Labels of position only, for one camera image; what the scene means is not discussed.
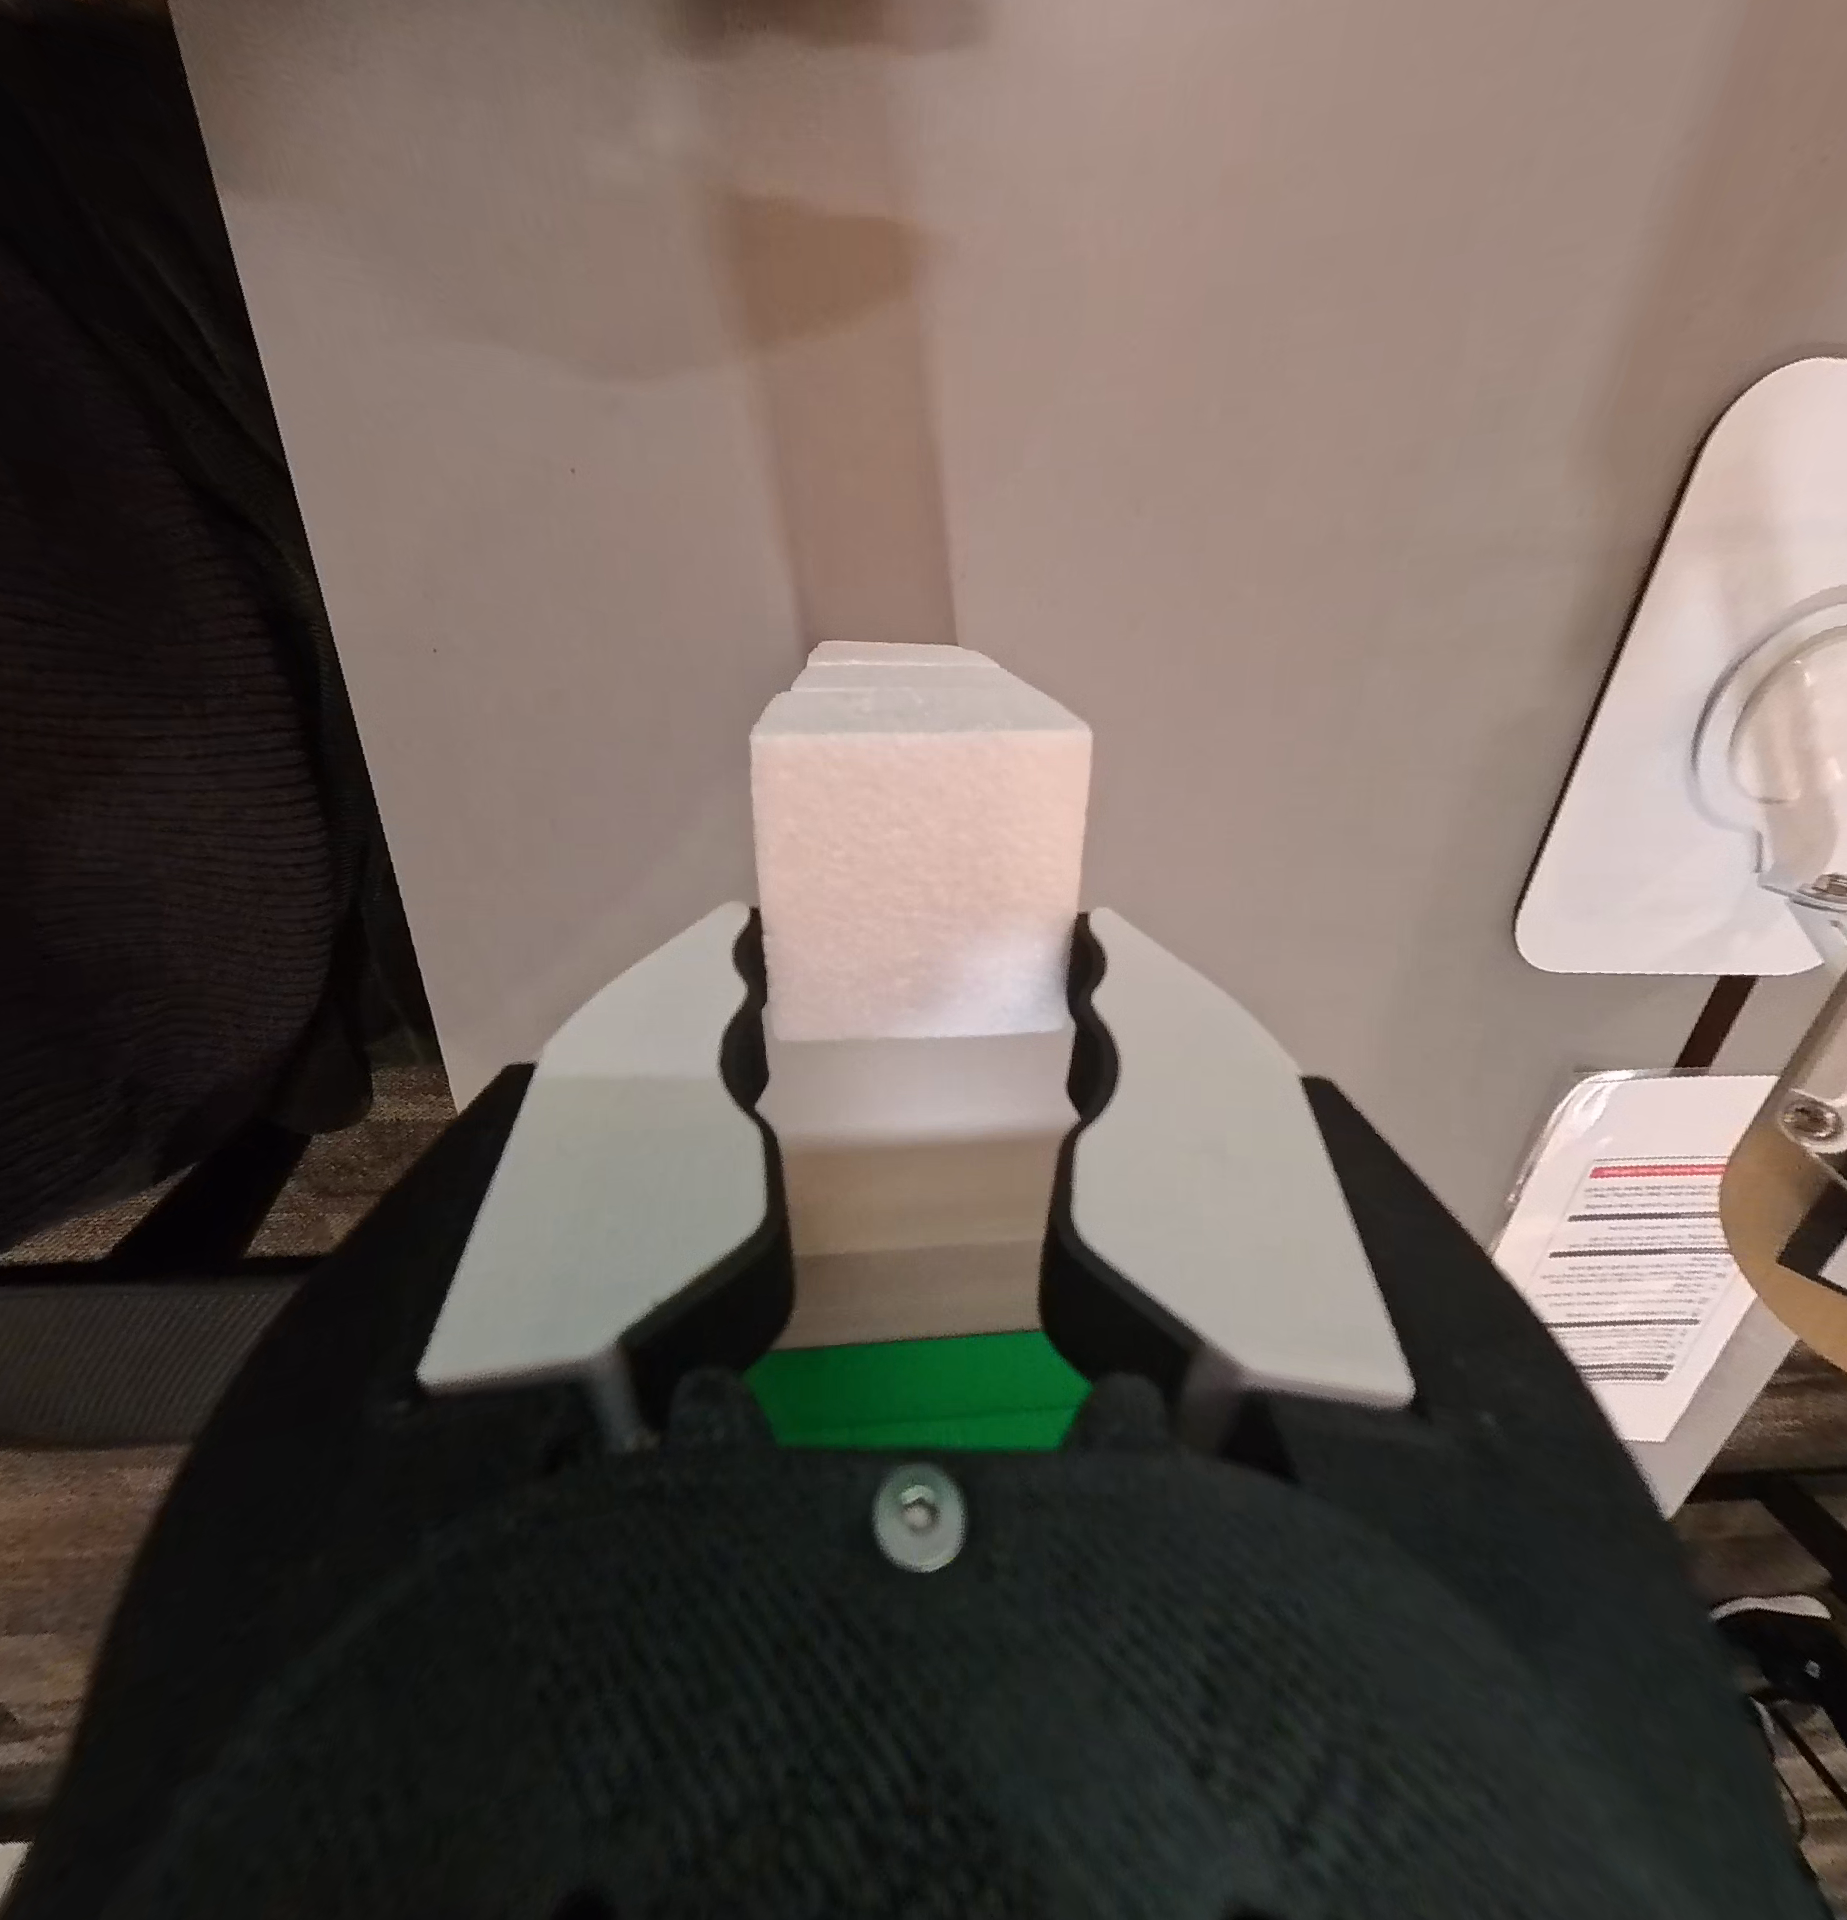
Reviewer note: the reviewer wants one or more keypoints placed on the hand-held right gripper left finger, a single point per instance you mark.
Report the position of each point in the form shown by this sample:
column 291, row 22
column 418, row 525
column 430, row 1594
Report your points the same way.
column 610, row 1201

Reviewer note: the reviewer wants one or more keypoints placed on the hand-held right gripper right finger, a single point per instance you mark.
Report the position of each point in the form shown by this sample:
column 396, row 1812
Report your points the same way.
column 1240, row 1201

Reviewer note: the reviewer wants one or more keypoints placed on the white foam cube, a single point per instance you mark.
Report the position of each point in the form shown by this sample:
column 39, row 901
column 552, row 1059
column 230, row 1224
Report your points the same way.
column 925, row 885
column 925, row 712
column 909, row 677
column 886, row 653

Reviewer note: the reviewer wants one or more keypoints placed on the green plastic bin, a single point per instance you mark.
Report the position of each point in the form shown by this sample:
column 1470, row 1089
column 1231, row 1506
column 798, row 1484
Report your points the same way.
column 916, row 1387

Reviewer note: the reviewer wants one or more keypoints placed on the laminated paper sheet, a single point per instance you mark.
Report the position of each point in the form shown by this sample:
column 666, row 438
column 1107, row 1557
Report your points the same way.
column 1629, row 1276

